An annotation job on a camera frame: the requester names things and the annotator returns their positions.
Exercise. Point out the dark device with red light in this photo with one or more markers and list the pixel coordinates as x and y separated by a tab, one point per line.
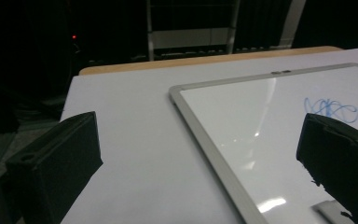
74	37

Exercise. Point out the white table cover sheet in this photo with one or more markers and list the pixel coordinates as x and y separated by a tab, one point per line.
136	124

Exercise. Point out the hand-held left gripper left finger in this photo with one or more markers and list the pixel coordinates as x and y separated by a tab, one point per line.
52	161

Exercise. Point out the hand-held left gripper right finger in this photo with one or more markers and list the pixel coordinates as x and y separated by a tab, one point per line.
341	158

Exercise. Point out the grey metal rack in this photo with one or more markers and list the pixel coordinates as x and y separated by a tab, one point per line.
186	38

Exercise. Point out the grey metal pole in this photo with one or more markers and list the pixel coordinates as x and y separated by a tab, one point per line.
292	21

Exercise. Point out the whiteboard with grey frame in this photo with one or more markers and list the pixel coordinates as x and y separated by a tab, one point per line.
245	124

